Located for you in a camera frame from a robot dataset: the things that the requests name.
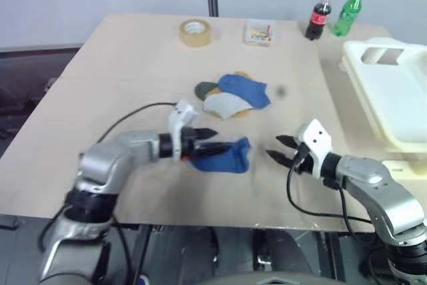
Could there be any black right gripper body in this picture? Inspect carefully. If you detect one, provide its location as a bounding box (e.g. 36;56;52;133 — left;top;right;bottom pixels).
290;142;310;175

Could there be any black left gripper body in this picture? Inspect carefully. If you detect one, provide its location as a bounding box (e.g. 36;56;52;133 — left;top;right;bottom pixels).
181;126;202;162

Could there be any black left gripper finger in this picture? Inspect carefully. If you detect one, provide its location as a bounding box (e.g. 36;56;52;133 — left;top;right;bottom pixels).
193;127;220;140
197;142;240;159

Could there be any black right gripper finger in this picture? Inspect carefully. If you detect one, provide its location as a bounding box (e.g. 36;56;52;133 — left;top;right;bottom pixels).
264;150;294;168
275;135;300;150

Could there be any blue sock with white cuff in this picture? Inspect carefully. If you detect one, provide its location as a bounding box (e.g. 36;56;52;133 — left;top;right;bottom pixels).
185;135;252;176

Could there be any light grey sock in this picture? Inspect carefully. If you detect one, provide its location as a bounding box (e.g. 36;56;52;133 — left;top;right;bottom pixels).
203;93;253;120

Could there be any dark green sock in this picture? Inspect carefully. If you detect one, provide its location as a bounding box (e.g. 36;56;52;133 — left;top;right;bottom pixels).
194;81;218;102

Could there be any plain blue sock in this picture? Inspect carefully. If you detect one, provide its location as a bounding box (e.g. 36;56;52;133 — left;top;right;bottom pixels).
218;73;272;110

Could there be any tan yellow sock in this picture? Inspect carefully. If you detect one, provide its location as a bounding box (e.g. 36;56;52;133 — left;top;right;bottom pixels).
209;70;256;120

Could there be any white plastic basket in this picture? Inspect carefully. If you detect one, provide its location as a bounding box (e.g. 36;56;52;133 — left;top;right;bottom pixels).
339;37;427;153

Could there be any beige packing tape roll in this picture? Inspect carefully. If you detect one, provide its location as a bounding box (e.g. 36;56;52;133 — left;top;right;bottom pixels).
178;18;214;49

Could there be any cream plastic tray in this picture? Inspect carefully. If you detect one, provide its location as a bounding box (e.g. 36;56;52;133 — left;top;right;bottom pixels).
381;159;427;183

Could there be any clear box of coloured pins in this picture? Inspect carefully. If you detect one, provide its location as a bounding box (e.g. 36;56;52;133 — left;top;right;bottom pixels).
243;19;276;47

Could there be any cola bottle with red cap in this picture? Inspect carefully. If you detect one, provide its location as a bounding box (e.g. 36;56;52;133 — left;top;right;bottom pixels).
304;0;335;41

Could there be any green bottle with yellow cap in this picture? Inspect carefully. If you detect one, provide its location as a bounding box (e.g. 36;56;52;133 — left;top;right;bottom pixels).
332;0;367;37

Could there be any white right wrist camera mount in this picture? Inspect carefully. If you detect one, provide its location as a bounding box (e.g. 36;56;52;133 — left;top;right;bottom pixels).
296;118;335;180

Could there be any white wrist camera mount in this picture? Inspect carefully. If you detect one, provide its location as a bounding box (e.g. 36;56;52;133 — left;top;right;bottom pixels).
167;99;197;162
296;118;335;180

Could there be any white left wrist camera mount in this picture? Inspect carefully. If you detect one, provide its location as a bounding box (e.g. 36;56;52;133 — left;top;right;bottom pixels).
167;99;197;162

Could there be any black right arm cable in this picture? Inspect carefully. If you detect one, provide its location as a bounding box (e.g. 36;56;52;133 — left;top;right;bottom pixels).
286;163;378;234

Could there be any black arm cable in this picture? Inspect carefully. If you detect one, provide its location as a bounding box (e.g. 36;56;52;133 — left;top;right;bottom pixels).
286;163;378;234
95;101;179;148

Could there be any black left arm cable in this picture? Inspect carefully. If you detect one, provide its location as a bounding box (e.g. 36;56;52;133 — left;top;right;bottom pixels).
95;101;179;148

